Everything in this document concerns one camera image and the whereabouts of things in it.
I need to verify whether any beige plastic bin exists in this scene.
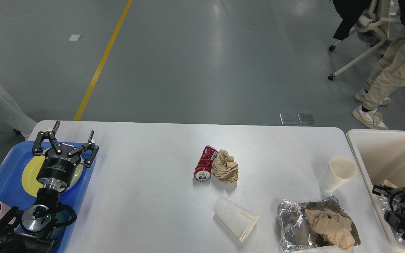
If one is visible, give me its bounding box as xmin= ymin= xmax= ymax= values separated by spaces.
xmin=347 ymin=129 xmax=405 ymax=253

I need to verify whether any white office chair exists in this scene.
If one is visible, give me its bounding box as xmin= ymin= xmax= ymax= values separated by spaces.
xmin=328 ymin=0 xmax=401 ymax=80

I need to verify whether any white paper cup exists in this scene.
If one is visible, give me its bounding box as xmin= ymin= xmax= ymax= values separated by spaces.
xmin=214 ymin=197 xmax=259 ymax=242
xmin=319 ymin=156 xmax=357 ymax=192

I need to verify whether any teal green mug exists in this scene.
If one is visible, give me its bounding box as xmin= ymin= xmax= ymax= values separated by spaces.
xmin=50 ymin=205 xmax=70 ymax=240

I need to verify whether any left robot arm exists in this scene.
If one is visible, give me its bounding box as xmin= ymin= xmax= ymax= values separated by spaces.
xmin=0 ymin=121 xmax=99 ymax=253

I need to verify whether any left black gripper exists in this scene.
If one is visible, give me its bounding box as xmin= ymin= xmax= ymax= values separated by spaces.
xmin=32 ymin=121 xmax=99 ymax=192

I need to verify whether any small crumpled brown paper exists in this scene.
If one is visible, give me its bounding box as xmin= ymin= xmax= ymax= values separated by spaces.
xmin=212 ymin=150 xmax=239 ymax=184

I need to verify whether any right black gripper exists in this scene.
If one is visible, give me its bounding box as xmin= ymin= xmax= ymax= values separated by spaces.
xmin=372 ymin=184 xmax=405 ymax=232

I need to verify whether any person in light grey trousers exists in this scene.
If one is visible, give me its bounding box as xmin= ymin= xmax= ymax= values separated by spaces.
xmin=0 ymin=84 xmax=37 ymax=141

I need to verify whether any foil sheet with paper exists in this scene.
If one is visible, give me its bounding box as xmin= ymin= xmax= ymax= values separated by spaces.
xmin=277 ymin=195 xmax=361 ymax=253

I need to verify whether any crumpled brown paper on foil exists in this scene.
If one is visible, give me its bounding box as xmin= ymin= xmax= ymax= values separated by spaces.
xmin=305 ymin=209 xmax=355 ymax=252

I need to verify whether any flattened white paper cup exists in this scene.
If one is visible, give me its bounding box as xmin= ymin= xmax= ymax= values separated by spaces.
xmin=214 ymin=197 xmax=259 ymax=242

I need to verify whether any crushed red soda can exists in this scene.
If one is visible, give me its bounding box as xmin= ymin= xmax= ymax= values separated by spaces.
xmin=193 ymin=145 xmax=218 ymax=182

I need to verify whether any person in khaki trousers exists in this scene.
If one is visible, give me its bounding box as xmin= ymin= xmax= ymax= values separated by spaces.
xmin=352 ymin=0 xmax=405 ymax=130

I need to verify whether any yellow plastic plate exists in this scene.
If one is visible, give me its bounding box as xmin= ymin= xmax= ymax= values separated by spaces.
xmin=21 ymin=156 xmax=45 ymax=197

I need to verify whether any large brown paper bag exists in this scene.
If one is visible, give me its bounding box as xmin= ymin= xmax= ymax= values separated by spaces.
xmin=382 ymin=179 xmax=399 ymax=189

